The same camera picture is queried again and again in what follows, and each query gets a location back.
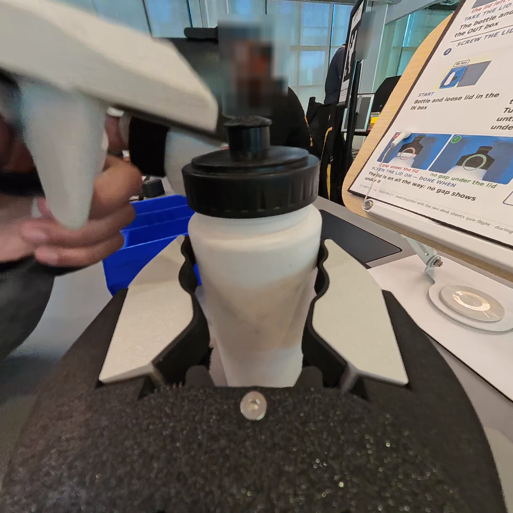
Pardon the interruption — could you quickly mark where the person's left hand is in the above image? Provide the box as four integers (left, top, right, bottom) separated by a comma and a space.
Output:
0, 160, 143, 268

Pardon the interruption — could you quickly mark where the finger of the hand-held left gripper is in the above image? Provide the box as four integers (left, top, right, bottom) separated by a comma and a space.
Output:
0, 0, 220, 136
127, 115, 193, 194

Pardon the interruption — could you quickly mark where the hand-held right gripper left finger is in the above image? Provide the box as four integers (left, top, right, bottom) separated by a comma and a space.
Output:
98, 236, 213, 388

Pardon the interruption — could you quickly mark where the person's left forearm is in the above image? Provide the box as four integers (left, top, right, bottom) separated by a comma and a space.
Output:
0, 256, 55, 361

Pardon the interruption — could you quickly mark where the instruction board on stand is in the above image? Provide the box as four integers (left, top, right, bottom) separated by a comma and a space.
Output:
347, 0, 513, 248

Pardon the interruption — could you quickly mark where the white plastic bottle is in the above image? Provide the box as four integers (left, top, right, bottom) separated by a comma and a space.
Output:
187, 206, 324, 388

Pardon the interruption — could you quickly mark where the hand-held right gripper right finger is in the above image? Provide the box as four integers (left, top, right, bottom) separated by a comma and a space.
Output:
301, 238, 410, 396

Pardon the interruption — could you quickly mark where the blue plastic bin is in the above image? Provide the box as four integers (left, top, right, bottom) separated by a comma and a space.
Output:
102, 194, 203, 298

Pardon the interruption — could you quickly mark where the wooden instruction board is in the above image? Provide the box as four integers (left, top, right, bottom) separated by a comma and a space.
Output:
342, 0, 513, 283

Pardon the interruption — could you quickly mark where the black bottle lid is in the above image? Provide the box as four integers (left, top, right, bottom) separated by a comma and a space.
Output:
181, 115, 321, 220

